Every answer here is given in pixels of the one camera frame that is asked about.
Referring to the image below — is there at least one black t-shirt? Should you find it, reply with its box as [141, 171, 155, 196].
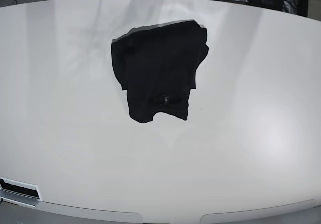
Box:
[111, 20, 209, 123]

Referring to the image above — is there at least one black power adapter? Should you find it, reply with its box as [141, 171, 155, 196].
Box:
[248, 0, 284, 11]

